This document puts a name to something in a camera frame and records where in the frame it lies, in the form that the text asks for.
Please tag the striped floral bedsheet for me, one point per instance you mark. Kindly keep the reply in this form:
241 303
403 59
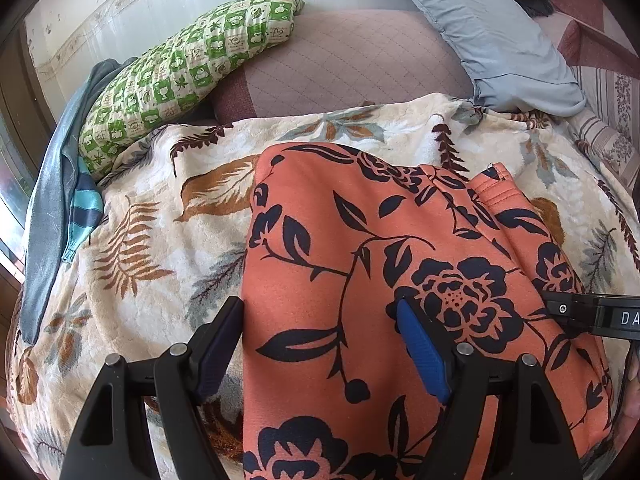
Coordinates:
606 66

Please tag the grey blue cloth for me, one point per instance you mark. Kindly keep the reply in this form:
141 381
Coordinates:
47 213

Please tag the green white patterned pillow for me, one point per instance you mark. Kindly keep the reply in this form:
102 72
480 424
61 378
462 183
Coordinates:
168 80

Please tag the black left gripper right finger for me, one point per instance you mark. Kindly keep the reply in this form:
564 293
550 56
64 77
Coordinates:
531 438

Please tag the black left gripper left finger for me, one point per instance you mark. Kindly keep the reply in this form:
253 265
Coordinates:
111 438

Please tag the cream leaf pattern fleece blanket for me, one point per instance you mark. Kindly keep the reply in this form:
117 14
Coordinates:
177 209

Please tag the pink quilted cushion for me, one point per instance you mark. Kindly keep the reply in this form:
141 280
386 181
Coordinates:
343 59

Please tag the light blue pillow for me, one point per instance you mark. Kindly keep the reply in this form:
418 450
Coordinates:
512 64

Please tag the orange black floral garment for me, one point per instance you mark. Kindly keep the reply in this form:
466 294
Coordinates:
337 237

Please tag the teal navy striped cloth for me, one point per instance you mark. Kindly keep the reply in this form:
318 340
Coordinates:
86 212

